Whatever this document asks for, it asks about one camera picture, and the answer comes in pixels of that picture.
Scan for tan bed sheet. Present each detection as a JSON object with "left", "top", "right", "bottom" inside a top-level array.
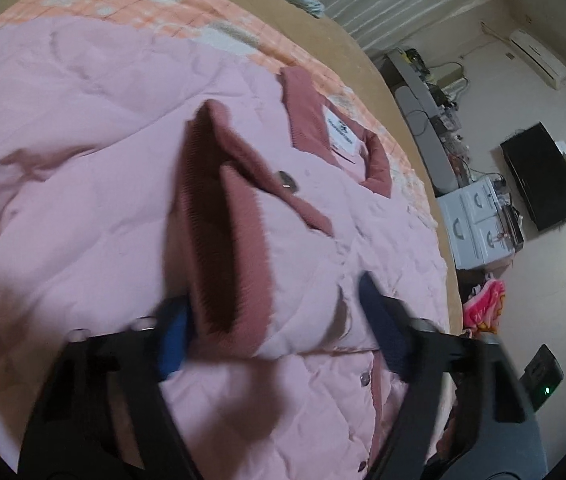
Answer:
[{"left": 154, "top": 0, "right": 452, "bottom": 261}]

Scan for white drawer cabinet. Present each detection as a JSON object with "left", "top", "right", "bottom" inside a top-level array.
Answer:
[{"left": 437, "top": 177, "right": 516, "bottom": 271}]

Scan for grey bench cushions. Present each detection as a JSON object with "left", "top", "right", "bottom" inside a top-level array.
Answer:
[{"left": 380, "top": 50, "right": 458, "bottom": 196}]

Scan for pink quilted jacket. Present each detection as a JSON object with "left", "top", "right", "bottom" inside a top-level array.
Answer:
[{"left": 0, "top": 16, "right": 449, "bottom": 479}]

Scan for cluttered grey side table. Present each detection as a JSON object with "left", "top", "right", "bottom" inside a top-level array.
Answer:
[{"left": 389, "top": 49, "right": 469, "bottom": 133}]

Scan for pink red bag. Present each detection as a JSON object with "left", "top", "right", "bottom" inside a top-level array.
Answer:
[{"left": 463, "top": 278, "right": 506, "bottom": 335}]

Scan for orange white checkered blanket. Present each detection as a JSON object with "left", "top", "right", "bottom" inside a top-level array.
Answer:
[{"left": 0, "top": 0, "right": 439, "bottom": 311}]

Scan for black flat television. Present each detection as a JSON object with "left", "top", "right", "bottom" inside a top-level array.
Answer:
[{"left": 500, "top": 122, "right": 566, "bottom": 232}]

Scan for black device green light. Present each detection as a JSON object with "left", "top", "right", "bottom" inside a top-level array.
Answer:
[{"left": 519, "top": 344, "right": 564, "bottom": 412}]

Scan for white air conditioner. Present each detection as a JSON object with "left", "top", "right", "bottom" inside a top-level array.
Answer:
[{"left": 508, "top": 28, "right": 566, "bottom": 90}]

